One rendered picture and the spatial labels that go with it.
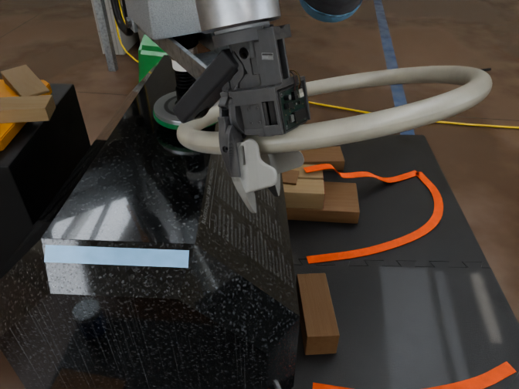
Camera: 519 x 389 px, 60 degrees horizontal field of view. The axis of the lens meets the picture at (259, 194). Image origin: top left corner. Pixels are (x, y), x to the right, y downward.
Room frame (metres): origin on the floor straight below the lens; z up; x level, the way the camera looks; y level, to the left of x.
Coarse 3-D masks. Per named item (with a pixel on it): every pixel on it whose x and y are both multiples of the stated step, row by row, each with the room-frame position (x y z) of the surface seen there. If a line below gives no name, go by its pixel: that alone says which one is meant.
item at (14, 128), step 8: (0, 80) 1.69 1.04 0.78; (0, 88) 1.62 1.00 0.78; (8, 88) 1.62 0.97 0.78; (48, 88) 1.64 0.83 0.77; (0, 96) 1.55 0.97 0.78; (8, 96) 1.55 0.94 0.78; (0, 128) 1.31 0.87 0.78; (8, 128) 1.31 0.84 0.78; (16, 128) 1.35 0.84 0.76; (0, 136) 1.26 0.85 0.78; (8, 136) 1.29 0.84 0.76; (0, 144) 1.24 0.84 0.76
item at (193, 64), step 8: (128, 24) 1.36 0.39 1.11; (144, 32) 1.34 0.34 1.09; (200, 32) 1.25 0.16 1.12; (152, 40) 1.25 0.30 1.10; (160, 40) 1.21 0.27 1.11; (168, 40) 1.15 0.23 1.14; (200, 40) 1.25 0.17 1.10; (208, 40) 1.21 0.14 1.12; (168, 48) 1.16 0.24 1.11; (176, 48) 1.10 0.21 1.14; (184, 48) 1.08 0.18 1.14; (208, 48) 1.21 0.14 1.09; (216, 48) 1.16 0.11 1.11; (224, 48) 1.12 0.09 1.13; (176, 56) 1.11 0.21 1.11; (184, 56) 1.06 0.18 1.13; (192, 56) 1.02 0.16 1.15; (200, 56) 1.13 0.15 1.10; (208, 56) 1.13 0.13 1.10; (184, 64) 1.06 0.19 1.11; (192, 64) 1.01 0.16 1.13; (200, 64) 0.97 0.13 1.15; (208, 64) 1.08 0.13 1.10; (192, 72) 1.02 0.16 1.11; (200, 72) 0.97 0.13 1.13
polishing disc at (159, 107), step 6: (162, 96) 1.29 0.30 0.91; (168, 96) 1.29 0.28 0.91; (174, 96) 1.29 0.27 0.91; (156, 102) 1.26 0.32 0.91; (162, 102) 1.26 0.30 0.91; (168, 102) 1.26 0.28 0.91; (174, 102) 1.26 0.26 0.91; (216, 102) 1.26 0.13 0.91; (156, 108) 1.22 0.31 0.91; (162, 108) 1.22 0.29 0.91; (168, 108) 1.22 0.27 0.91; (156, 114) 1.18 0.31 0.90; (162, 114) 1.18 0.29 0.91; (168, 114) 1.18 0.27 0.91; (174, 114) 1.18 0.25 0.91; (162, 120) 1.16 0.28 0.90; (168, 120) 1.15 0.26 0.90; (174, 120) 1.14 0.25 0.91
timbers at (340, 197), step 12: (312, 156) 2.18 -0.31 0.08; (324, 156) 2.18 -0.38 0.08; (336, 156) 2.18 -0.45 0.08; (336, 168) 2.13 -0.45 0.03; (336, 192) 1.83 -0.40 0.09; (348, 192) 1.83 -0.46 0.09; (324, 204) 1.73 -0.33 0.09; (336, 204) 1.73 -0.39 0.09; (348, 204) 1.73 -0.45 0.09; (288, 216) 1.70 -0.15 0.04; (300, 216) 1.70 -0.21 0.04; (312, 216) 1.69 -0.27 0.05; (324, 216) 1.69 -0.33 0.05; (336, 216) 1.68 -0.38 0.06; (348, 216) 1.68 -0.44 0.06
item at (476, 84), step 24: (384, 72) 0.84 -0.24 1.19; (408, 72) 0.80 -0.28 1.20; (432, 72) 0.75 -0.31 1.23; (456, 72) 0.69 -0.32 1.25; (480, 72) 0.61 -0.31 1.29; (432, 96) 0.49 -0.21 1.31; (456, 96) 0.49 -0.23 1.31; (480, 96) 0.52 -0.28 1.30; (192, 120) 0.67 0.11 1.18; (216, 120) 0.75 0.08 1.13; (336, 120) 0.45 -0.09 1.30; (360, 120) 0.45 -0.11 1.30; (384, 120) 0.45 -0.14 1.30; (408, 120) 0.45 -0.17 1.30; (432, 120) 0.46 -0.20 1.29; (192, 144) 0.52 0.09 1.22; (216, 144) 0.49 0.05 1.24; (264, 144) 0.45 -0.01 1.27; (288, 144) 0.44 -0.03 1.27; (312, 144) 0.44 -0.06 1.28; (336, 144) 0.44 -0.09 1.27
